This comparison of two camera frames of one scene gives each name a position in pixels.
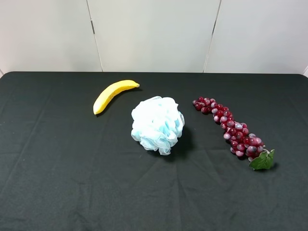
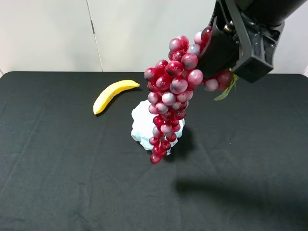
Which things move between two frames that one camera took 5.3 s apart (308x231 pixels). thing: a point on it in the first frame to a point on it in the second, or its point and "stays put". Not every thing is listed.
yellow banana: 110,91 stays put
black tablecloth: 63,168 stays put
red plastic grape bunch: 242,143 to 170,84
